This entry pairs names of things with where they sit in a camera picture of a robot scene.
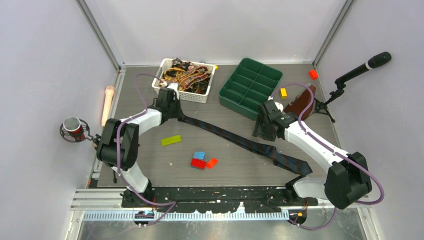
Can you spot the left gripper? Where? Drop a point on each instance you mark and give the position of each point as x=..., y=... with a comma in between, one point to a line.
x=178, y=113

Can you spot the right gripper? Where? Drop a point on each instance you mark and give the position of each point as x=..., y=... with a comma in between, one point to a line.
x=257, y=130

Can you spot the navy brown striped tie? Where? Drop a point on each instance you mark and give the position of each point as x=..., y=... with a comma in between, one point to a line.
x=245, y=144

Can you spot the green divided tray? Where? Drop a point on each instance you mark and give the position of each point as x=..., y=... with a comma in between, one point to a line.
x=250, y=85

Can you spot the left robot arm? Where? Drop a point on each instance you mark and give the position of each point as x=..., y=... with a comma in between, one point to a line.
x=118, y=145

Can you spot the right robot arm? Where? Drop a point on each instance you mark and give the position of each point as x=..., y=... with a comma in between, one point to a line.
x=346, y=180

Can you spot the pile of patterned ties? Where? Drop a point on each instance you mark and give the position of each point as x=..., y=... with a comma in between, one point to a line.
x=189, y=76

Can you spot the yellow block near tray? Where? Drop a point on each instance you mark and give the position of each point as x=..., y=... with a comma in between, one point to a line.
x=283, y=93

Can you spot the lime green flat block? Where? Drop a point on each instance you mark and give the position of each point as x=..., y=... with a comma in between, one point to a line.
x=170, y=140

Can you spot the white perforated basket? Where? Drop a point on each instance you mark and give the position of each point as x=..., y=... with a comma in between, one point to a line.
x=193, y=97

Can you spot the black microphone tripod right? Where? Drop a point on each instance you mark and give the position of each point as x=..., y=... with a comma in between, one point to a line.
x=322, y=107

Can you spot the blue block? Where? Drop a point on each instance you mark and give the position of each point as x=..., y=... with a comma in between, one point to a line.
x=200, y=155

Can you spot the red block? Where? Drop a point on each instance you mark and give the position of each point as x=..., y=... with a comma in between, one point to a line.
x=198, y=163

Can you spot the orange block in corner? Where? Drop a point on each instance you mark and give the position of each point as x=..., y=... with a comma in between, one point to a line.
x=313, y=74

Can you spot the orange-red small block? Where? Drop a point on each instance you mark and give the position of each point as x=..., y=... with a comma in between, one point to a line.
x=212, y=163

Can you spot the black tripod left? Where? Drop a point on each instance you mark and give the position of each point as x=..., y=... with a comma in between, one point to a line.
x=96, y=141

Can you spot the red silver studio microphone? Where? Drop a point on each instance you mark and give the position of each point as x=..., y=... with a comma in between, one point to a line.
x=75, y=130

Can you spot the black handheld microphone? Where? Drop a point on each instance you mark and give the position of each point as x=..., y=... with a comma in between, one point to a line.
x=373, y=63

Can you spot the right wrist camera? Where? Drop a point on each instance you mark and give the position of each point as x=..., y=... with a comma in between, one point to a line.
x=279, y=106

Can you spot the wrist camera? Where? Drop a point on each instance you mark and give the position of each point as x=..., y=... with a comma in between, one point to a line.
x=279, y=106
x=174, y=86

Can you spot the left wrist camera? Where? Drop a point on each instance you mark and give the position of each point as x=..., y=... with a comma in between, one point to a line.
x=174, y=86

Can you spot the peach cylinder handle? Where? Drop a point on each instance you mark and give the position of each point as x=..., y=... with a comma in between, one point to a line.
x=108, y=97

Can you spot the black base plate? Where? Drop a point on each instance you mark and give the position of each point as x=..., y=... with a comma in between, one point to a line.
x=218, y=200

